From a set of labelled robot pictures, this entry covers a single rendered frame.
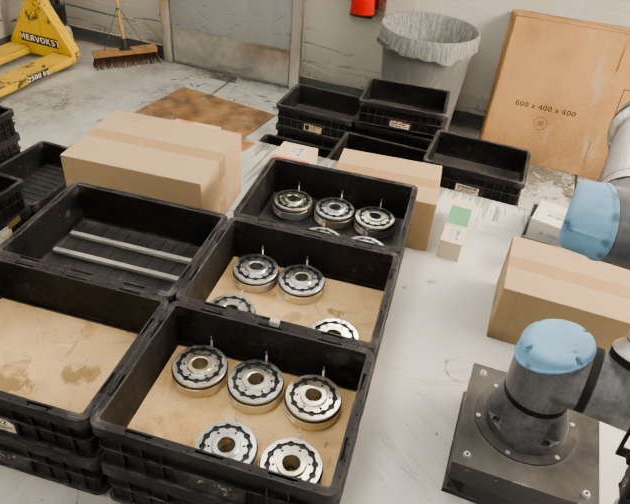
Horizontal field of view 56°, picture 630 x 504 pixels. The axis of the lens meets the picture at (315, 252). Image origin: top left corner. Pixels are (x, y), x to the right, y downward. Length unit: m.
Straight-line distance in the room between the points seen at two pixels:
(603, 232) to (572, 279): 0.89
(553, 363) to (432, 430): 0.36
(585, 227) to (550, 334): 0.48
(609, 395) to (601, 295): 0.47
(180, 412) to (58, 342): 0.30
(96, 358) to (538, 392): 0.81
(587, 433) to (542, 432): 0.13
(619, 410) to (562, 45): 2.93
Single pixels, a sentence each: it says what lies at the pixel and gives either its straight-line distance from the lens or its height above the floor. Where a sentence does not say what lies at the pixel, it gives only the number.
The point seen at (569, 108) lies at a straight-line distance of 3.86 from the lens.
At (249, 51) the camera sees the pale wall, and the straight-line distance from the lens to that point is 4.46.
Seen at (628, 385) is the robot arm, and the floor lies 1.02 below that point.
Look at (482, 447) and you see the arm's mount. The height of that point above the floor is 0.80.
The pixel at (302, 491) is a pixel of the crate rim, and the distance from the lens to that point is 0.93.
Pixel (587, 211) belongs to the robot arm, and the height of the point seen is 1.42.
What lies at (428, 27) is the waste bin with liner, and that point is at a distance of 3.93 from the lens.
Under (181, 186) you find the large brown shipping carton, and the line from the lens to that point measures 1.59.
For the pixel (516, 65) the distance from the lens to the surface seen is 3.82.
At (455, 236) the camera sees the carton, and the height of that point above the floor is 0.76.
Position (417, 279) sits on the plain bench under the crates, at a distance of 1.63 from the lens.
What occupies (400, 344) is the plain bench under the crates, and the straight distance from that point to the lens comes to 1.44.
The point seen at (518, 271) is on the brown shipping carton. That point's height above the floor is 0.86.
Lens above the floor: 1.73
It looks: 38 degrees down
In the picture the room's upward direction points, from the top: 5 degrees clockwise
